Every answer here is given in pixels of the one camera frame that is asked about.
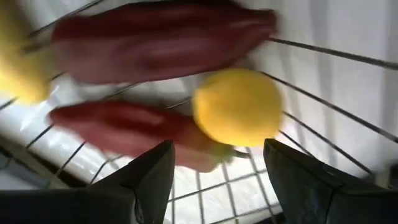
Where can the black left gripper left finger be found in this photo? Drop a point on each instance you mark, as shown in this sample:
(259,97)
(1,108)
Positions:
(124,199)

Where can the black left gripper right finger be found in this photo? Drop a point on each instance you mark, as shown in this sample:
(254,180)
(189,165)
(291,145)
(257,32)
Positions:
(311,193)

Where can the large yellow lemon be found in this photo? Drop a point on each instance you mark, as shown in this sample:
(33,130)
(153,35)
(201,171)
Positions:
(237,107)

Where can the dark red chili pepper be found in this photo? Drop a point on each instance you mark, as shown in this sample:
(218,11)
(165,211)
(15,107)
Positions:
(155,43)

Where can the yellow corn cob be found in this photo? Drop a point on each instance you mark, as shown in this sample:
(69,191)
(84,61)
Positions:
(21,71)

